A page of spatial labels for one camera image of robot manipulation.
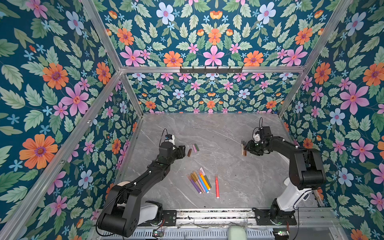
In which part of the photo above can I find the tan pen gold cap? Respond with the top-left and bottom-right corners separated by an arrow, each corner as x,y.
191,173 -> 204,192

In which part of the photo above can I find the pink pen gold cap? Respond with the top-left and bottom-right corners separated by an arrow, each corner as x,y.
193,172 -> 206,193

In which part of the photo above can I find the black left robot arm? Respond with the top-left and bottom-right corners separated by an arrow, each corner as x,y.
96,142 -> 186,238

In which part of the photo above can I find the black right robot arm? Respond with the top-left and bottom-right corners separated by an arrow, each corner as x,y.
244,137 -> 326,226

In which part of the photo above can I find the purple highlighter pen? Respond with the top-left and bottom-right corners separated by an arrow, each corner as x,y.
187,175 -> 202,194

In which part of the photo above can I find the orange highlighter pen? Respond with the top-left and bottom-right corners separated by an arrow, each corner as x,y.
199,171 -> 211,193

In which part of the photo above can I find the blue highlighter pen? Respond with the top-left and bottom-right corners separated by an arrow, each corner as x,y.
196,173 -> 209,193

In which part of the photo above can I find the red highlighter pen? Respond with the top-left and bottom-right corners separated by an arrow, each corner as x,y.
215,175 -> 220,199

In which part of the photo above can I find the beige round clock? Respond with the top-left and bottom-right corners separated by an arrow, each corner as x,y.
117,181 -> 131,187

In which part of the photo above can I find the pale green rounded object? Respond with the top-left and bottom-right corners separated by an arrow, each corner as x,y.
228,226 -> 247,240

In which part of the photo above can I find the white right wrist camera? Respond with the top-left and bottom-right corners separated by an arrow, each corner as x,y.
253,133 -> 261,142

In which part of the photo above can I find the black hook rail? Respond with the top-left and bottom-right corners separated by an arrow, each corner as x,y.
179,66 -> 243,74

